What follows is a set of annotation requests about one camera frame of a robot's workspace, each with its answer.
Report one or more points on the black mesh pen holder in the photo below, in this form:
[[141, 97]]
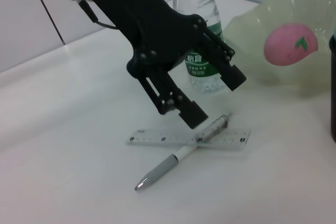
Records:
[[333, 90]]

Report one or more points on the transparent plastic ruler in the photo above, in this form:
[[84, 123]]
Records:
[[231, 140]]

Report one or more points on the pink toy peach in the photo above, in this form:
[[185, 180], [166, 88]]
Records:
[[286, 45]]

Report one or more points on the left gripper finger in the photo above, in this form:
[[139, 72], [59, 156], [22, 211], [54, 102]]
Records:
[[225, 66]]

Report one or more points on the green glass fruit bowl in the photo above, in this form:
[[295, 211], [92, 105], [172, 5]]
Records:
[[249, 37]]

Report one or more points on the grey clear ballpoint pen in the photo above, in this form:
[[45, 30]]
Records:
[[162, 167]]

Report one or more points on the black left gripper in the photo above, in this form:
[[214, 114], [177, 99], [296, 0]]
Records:
[[147, 24]]

